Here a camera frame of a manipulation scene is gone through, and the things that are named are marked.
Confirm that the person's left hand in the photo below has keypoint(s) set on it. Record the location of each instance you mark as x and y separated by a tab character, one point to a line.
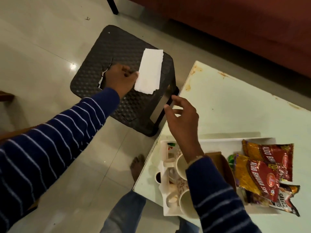
121	80

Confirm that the person's right hand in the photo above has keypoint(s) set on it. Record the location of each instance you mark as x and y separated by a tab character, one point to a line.
187	128

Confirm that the white paper napkins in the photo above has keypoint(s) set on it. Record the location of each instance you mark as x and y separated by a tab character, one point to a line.
149	70

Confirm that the white floral tray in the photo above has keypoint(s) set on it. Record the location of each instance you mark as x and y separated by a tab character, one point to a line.
218	144

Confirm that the white floral mug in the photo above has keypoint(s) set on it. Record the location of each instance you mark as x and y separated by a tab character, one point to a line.
187	203
181	167

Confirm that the wooden napkin holder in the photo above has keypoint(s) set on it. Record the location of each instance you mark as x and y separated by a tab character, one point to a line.
224	167

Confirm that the red aloo bhujia packet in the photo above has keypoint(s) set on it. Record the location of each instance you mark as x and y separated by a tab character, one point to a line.
255	177
279	155

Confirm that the salted peanuts packet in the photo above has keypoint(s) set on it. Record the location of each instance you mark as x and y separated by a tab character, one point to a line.
284	201

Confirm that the person's left forearm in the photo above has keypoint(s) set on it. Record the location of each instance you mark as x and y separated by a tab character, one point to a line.
48	143

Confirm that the person's right forearm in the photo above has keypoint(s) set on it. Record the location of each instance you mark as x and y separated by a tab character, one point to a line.
218	203

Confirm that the person's right leg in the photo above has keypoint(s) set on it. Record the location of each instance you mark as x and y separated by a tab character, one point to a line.
188	226

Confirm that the person's leg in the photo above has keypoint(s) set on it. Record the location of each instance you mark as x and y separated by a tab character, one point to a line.
124	211
188	226

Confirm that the person's left leg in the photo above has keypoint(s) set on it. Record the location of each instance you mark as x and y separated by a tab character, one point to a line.
124	211

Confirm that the dark plastic stool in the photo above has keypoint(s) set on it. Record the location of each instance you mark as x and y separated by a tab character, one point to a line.
121	46

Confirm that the red sofa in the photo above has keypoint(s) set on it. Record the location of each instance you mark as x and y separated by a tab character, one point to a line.
230	26

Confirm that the wooden armchair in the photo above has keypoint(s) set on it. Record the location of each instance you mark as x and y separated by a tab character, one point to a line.
6	95

